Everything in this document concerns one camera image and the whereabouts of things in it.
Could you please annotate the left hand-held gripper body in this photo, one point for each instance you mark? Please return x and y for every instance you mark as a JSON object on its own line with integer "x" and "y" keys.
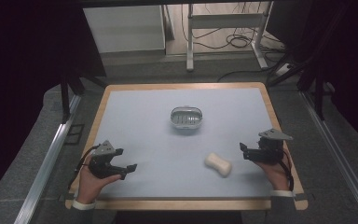
{"x": 101, "y": 166}

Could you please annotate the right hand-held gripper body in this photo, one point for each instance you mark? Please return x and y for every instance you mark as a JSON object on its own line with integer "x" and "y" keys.
{"x": 270, "y": 149}

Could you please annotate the cream soap bar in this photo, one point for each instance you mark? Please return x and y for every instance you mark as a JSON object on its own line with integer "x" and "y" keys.
{"x": 218, "y": 164}

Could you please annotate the person's left hand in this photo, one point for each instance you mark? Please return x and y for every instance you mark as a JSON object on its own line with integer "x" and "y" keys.
{"x": 90, "y": 183}

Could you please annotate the person's right hand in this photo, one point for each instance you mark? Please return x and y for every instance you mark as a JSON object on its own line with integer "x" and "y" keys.
{"x": 275, "y": 174}

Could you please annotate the pale blue table mat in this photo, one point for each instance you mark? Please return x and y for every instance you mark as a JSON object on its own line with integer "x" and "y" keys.
{"x": 155, "y": 149}

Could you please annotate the black floor grate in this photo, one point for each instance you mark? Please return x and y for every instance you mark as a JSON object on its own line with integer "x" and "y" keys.
{"x": 74, "y": 134}

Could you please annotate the black stand legs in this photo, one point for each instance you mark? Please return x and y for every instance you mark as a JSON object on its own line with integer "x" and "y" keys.
{"x": 318, "y": 96}

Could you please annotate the black tripod legs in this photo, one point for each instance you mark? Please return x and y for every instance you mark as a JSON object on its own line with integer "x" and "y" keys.
{"x": 64, "y": 99}

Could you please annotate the white power strip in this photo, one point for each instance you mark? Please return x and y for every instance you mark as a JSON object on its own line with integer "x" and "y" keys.
{"x": 283, "y": 69}

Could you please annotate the dark curtain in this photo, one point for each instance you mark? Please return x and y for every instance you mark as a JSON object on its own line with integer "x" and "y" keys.
{"x": 354, "y": 62}
{"x": 18, "y": 77}

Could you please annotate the white panel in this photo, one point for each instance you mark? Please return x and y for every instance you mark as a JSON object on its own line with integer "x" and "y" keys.
{"x": 124, "y": 28}

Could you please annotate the aluminium rail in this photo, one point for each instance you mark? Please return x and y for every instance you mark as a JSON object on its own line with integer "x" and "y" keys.
{"x": 338, "y": 155}
{"x": 48, "y": 165}

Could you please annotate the white metal stand frame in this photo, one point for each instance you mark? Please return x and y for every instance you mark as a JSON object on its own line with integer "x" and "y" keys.
{"x": 227, "y": 20}

